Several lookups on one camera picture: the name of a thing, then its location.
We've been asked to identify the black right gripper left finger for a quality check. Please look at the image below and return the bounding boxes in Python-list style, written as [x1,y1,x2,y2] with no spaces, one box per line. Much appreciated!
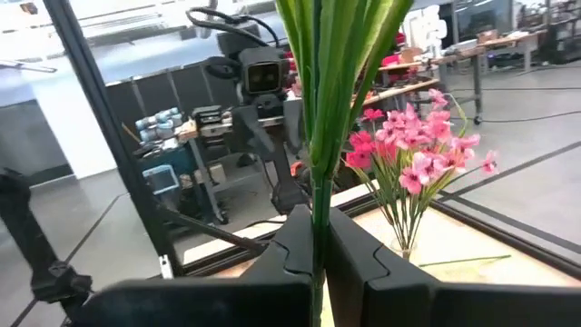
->
[74,203,315,327]

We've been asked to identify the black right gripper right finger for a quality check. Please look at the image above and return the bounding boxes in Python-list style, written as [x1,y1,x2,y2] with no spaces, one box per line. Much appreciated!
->
[325,206,581,327]

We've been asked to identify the black artificial tulip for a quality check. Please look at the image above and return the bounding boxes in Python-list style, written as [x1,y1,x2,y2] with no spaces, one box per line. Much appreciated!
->
[274,0,415,327]

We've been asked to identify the clear glass vase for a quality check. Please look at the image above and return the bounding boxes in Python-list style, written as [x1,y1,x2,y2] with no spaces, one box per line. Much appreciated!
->
[388,235,419,261]

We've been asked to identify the yellow artificial tulip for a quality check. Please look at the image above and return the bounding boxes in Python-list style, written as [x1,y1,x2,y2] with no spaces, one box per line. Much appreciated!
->
[417,253,513,268]

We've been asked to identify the red artificial flower bunch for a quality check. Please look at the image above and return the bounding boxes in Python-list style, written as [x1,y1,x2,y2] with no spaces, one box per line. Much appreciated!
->
[345,107,387,172]

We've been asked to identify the pink artificial flower bunch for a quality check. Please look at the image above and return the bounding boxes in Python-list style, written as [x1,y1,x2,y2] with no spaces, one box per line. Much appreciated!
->
[358,88,500,255]

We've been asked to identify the cluttered workbench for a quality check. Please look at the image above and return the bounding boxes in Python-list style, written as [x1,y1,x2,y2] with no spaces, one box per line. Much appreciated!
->
[133,106,237,223]

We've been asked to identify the dark partition panels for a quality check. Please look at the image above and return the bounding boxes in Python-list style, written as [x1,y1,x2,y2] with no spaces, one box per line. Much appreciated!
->
[104,63,228,133]

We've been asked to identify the blue plastic bin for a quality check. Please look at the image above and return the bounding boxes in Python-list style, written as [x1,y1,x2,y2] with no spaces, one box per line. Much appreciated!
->
[142,163,182,197]

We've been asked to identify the wooden table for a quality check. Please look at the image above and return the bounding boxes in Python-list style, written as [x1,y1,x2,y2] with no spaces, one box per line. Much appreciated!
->
[433,29,548,126]

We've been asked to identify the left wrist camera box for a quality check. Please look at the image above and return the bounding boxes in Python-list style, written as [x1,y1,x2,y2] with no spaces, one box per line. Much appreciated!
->
[238,45,291,96]

